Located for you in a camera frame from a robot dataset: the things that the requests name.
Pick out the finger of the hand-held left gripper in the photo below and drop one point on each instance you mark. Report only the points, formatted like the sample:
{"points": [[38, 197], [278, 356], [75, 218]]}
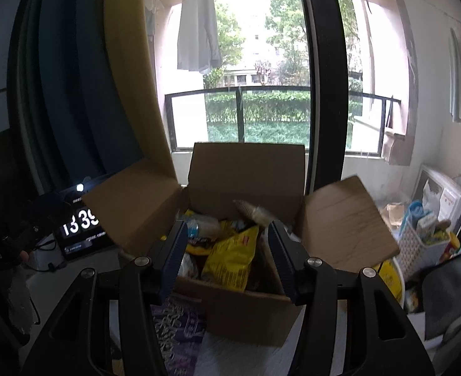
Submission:
{"points": [[44, 213]]}

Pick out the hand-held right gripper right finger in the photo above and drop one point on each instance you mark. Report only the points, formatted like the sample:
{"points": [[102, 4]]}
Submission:
{"points": [[281, 260]]}

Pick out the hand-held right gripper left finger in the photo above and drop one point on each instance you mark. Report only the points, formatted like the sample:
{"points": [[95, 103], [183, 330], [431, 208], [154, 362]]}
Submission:
{"points": [[173, 258]]}

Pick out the white brown snack packet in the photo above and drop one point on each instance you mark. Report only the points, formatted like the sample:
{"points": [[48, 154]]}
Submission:
{"points": [[254, 211]]}

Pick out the cardboard box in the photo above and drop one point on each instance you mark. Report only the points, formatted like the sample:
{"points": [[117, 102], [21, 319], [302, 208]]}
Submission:
{"points": [[246, 176]]}

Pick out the clear snack packet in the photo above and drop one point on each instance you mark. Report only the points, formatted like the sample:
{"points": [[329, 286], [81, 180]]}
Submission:
{"points": [[187, 266]]}

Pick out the black yellow snack packet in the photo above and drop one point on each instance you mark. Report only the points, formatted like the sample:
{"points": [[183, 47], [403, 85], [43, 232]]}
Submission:
{"points": [[199, 243]]}

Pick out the clear plastic wrapped packet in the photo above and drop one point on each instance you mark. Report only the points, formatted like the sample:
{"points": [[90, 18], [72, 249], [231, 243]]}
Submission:
{"points": [[201, 225]]}

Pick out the black tablet with clock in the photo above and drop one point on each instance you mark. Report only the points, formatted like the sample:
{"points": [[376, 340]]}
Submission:
{"points": [[81, 239]]}

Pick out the yellow snack bag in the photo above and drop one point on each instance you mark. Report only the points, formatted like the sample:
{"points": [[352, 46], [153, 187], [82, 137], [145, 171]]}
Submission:
{"points": [[230, 260]]}

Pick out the purple patterned packet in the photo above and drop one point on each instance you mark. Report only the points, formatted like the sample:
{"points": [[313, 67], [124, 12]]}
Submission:
{"points": [[179, 329]]}

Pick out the white paper sheet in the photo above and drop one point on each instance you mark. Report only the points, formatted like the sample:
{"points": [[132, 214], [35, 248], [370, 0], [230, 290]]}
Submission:
{"points": [[238, 354]]}

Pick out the teal curtain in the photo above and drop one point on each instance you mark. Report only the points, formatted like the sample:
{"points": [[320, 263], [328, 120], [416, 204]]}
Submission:
{"points": [[69, 105]]}

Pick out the cardboard scrap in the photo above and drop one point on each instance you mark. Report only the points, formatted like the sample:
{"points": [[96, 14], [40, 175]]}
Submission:
{"points": [[395, 211]]}

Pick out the white plastic basket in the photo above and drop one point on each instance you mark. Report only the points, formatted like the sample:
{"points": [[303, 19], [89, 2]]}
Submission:
{"points": [[414, 244]]}

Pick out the blue roll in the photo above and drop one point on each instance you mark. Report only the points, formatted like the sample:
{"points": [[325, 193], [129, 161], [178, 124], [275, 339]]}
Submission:
{"points": [[414, 213]]}

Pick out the yellow curtain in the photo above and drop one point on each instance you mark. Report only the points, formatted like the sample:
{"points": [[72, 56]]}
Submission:
{"points": [[132, 86]]}

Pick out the white plastic bag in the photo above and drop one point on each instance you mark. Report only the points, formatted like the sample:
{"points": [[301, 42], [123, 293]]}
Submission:
{"points": [[432, 197]]}

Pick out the yellow red packet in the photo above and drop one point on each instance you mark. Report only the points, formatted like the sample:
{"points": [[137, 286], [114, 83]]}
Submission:
{"points": [[451, 244]]}

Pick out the grey blue cloth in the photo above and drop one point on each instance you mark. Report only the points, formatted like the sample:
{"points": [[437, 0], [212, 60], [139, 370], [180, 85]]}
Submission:
{"points": [[449, 293]]}

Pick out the black balcony railing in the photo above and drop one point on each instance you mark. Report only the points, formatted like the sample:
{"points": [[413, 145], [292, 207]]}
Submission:
{"points": [[254, 90]]}

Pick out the white washing machine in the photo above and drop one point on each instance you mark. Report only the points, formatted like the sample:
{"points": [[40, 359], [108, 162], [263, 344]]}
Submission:
{"points": [[449, 192]]}

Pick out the hanging pale blue shirt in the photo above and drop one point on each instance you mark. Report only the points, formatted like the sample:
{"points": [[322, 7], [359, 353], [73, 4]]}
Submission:
{"points": [[197, 27]]}

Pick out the dark window frame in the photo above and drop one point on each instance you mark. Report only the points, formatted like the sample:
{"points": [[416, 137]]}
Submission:
{"points": [[320, 66]]}

